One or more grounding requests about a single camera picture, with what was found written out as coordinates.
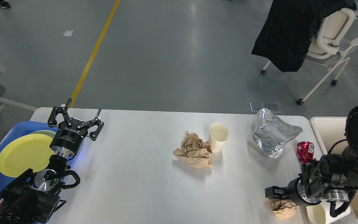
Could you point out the white paper cup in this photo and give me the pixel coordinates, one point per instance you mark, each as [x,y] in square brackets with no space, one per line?
[319,214]
[218,135]

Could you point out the clear floor plate left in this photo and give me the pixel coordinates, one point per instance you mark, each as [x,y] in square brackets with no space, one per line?
[256,106]

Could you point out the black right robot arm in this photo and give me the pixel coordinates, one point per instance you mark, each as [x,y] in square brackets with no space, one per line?
[333,178]

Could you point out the crumpled clear plastic wrap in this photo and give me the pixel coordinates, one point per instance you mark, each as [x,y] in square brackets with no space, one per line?
[269,134]

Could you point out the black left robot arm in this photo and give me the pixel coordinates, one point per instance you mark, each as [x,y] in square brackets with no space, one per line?
[33,196]

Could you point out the cream plastic bin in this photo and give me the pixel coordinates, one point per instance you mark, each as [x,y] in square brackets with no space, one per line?
[329,130]

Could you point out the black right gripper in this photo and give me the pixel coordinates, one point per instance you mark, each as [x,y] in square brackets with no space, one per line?
[295,191]

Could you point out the clear floor plate right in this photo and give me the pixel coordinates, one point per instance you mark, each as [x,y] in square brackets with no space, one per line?
[274,107]

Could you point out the blue plastic tray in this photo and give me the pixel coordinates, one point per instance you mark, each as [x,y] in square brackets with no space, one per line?
[21,129]

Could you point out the clear floor plate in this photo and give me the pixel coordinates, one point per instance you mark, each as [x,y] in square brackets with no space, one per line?
[256,106]
[274,107]

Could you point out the black jacket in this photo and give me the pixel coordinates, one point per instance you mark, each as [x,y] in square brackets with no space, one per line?
[287,33]

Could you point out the crushed red can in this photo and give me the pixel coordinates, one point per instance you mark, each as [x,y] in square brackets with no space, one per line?
[305,152]

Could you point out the yellow plastic plate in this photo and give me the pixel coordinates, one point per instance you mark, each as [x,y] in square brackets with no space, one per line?
[30,151]

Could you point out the brown paper ball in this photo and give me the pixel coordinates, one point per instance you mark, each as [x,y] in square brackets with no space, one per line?
[283,208]
[194,152]

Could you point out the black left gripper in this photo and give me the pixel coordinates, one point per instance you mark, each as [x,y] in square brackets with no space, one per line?
[68,137]

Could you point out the white office chair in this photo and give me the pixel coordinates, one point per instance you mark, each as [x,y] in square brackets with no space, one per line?
[329,47]

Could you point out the dark sneaker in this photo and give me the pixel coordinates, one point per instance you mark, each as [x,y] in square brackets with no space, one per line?
[4,4]

